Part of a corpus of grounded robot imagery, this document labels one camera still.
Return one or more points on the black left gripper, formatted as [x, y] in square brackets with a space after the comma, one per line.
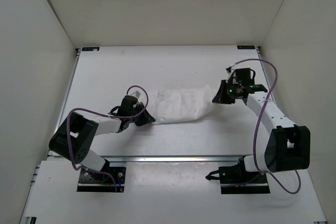
[146, 118]

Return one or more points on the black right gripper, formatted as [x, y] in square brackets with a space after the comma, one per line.
[220, 97]

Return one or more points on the white pleated skirt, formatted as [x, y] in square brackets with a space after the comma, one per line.
[181, 105]

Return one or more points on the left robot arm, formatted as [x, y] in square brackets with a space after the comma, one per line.
[74, 137]

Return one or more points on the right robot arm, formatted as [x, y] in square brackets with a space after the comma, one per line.
[288, 146]

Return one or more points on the right blue corner label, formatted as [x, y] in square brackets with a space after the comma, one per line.
[245, 47]

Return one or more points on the blue corner label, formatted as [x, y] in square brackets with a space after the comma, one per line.
[90, 49]
[245, 47]

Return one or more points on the left blue corner label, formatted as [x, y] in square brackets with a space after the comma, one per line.
[90, 49]

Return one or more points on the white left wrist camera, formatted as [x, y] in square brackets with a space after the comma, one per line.
[135, 94]

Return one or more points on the aluminium table front rail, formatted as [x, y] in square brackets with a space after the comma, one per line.
[173, 159]

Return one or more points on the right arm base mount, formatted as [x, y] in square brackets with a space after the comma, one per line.
[235, 180]

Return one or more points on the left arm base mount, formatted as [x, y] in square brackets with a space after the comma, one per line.
[99, 183]

